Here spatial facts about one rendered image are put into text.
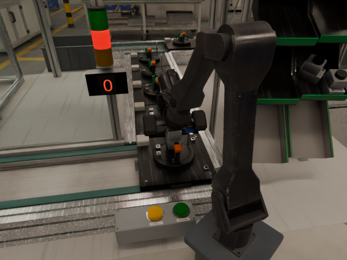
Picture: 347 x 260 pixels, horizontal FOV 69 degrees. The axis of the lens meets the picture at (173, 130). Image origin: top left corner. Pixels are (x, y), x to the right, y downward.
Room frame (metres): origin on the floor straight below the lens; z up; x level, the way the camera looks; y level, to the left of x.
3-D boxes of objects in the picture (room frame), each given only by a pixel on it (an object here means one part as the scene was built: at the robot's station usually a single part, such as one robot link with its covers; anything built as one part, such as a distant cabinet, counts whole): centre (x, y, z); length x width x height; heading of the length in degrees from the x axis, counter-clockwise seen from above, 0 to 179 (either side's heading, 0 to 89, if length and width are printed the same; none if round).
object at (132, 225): (0.43, 0.05, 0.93); 0.21 x 0.07 x 0.06; 99
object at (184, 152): (0.66, 0.00, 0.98); 0.14 x 0.14 x 0.02
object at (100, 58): (0.74, 0.21, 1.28); 0.05 x 0.05 x 0.05
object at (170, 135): (0.67, 0.00, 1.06); 0.08 x 0.04 x 0.07; 10
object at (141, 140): (0.74, 0.11, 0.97); 0.05 x 0.05 x 0.04; 9
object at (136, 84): (1.15, 0.08, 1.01); 0.24 x 0.24 x 0.13; 9
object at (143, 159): (0.66, 0.00, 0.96); 0.24 x 0.24 x 0.02; 9
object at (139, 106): (0.91, 0.04, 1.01); 0.24 x 0.24 x 0.13; 9
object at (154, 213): (0.43, 0.05, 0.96); 0.04 x 0.04 x 0.02
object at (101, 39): (0.74, 0.21, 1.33); 0.05 x 0.05 x 0.05
